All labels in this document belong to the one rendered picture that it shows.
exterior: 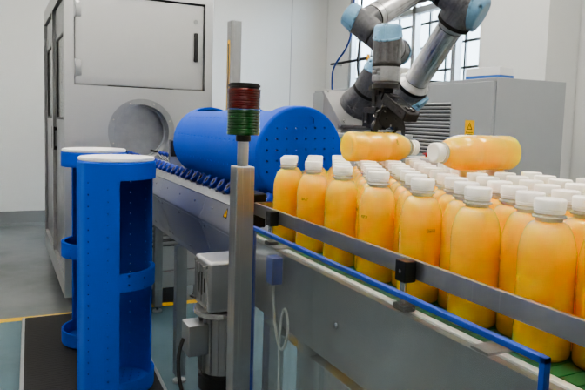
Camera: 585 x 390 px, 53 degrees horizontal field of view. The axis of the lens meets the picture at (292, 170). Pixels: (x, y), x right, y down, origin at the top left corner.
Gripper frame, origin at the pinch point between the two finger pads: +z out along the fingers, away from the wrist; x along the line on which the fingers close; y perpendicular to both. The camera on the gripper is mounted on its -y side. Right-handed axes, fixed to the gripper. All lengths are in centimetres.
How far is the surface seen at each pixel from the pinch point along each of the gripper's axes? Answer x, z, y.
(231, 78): -18, -30, 165
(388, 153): 8.7, -2.5, -12.5
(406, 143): 3.2, -5.0, -12.1
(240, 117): 51, -10, -23
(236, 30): -20, -56, 165
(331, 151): 2.7, -0.9, 24.5
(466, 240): 32, 7, -64
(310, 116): 10.2, -11.0, 24.5
